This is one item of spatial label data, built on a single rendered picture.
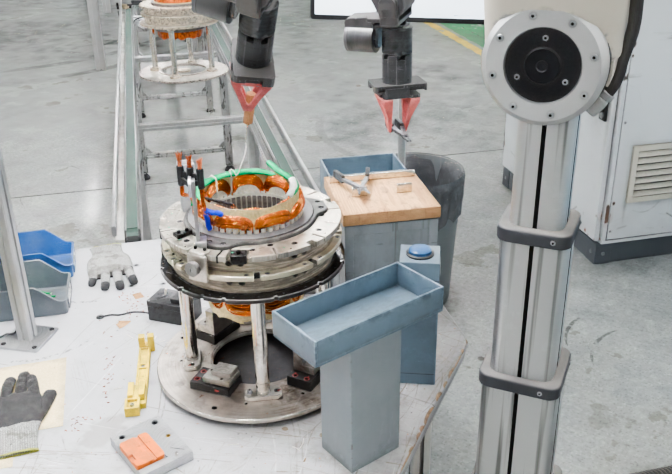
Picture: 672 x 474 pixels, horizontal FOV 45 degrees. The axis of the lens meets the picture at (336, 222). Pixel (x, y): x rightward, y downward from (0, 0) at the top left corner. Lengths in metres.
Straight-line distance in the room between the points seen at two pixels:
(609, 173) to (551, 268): 2.37
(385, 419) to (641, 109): 2.43
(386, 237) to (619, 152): 2.12
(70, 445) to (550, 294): 0.83
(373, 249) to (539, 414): 0.45
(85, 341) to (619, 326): 2.17
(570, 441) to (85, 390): 1.61
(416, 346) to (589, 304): 2.00
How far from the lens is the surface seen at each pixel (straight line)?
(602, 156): 3.57
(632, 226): 3.75
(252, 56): 1.28
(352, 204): 1.55
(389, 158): 1.82
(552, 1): 1.05
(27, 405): 1.57
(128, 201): 2.43
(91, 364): 1.67
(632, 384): 3.01
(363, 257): 1.56
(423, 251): 1.42
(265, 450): 1.40
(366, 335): 1.19
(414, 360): 1.51
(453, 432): 2.67
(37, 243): 2.10
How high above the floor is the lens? 1.68
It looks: 25 degrees down
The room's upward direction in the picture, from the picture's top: 1 degrees counter-clockwise
